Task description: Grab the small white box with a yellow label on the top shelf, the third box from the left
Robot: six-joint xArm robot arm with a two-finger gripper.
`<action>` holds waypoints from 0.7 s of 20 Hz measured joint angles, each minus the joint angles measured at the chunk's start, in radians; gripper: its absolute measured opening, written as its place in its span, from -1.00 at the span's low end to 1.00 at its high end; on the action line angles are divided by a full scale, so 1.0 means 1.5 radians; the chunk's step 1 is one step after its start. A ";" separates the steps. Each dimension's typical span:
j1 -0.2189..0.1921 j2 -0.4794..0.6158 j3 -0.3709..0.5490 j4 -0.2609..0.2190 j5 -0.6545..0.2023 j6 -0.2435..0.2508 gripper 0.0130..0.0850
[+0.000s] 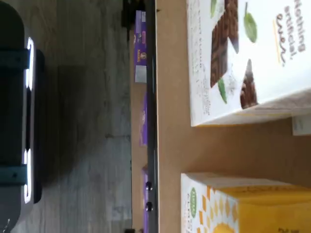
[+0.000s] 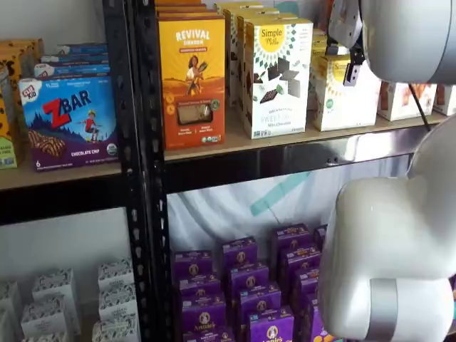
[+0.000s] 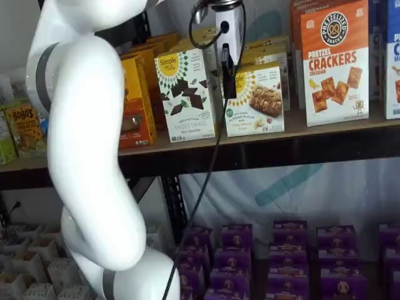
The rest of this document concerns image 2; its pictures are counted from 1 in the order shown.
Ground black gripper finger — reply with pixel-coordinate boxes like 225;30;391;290
324;41;349;56
343;48;367;88

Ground teal tape strip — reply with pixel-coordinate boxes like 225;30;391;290
250;170;312;217

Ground small white yellow-label box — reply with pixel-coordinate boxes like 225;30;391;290
311;54;382;133
311;33;352;58

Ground white mint chocolate thins box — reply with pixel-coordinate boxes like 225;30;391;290
243;18;314;140
223;5;281;108
236;13;299;120

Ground white box with orange picture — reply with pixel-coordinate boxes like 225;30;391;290
377;80;437;123
432;83;456;117

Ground black metal shelf rack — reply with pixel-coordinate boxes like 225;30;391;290
132;0;456;342
0;0;143;342

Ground purple Annie's snack box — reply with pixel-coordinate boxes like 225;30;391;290
180;294;228;335
227;264;270;293
279;244;322;277
182;326;237;342
271;223;312;251
237;284;284;320
171;249;215;283
248;307;296;342
291;268;321;304
177;275;223;299
221;236;259;269
301;294;327;342
313;224;329;251

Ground orange Revival cracker box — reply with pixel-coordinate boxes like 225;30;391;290
156;10;219;21
158;17;227;151
155;3;218;13

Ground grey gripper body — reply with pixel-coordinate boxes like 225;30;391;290
327;0;365;49

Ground yellow box with brown spots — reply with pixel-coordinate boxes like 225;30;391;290
0;59;19;170
0;38;46;165

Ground blue ZBar chocolate chip box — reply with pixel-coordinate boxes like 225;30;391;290
18;76;119;172
54;43;109;56
40;53;110;66
33;63;111;79

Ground thin black cable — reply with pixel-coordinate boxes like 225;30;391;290
407;83;432;133

